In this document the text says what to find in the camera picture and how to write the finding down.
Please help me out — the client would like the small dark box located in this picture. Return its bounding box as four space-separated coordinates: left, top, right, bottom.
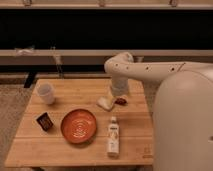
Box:
36 113 53 131

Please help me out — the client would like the white paper cup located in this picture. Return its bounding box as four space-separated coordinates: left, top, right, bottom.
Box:
36 83 55 105

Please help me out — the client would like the orange ceramic bowl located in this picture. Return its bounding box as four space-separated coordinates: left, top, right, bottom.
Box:
60 109 97 144

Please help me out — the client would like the small dark red object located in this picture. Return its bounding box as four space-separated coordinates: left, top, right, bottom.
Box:
115 97 127 106

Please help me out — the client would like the white plastic bottle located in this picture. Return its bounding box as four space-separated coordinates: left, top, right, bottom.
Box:
107 116 120 157

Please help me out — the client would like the wooden table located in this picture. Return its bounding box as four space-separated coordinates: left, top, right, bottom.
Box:
4 78 155 169

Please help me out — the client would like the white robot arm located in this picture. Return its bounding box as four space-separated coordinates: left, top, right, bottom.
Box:
104 52 213 171

